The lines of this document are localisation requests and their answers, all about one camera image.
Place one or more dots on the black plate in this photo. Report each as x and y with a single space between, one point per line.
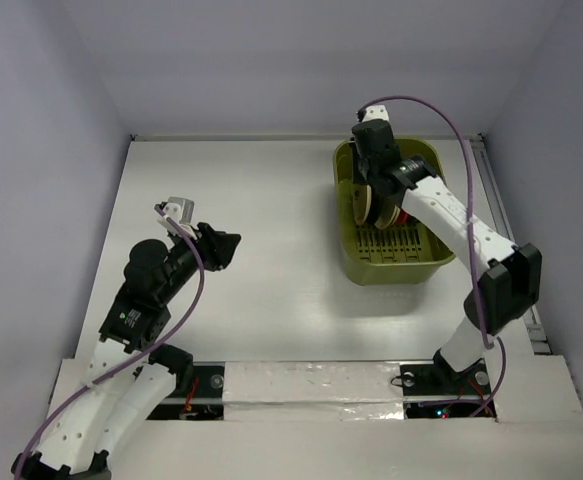
375 210

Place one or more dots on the beige plate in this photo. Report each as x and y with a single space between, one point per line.
362 200

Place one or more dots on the orange plate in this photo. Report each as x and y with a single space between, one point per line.
402 219

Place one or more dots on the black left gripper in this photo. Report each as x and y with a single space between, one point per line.
216 246

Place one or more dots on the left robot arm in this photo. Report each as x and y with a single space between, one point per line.
132 368

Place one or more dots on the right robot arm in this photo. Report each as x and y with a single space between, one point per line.
505 277

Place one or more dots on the silver taped base panel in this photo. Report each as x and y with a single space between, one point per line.
311 391

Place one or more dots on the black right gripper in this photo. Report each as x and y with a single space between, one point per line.
371 176

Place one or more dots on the green dish rack tub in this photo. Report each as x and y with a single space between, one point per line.
396 255

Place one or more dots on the cream floral plate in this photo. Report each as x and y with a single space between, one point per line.
388 214

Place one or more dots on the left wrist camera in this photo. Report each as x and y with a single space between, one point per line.
176 210

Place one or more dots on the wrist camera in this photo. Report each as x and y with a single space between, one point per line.
176 210
373 112

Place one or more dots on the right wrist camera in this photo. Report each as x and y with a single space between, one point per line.
373 112

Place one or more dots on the aluminium side rail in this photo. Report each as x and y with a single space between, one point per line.
535 330

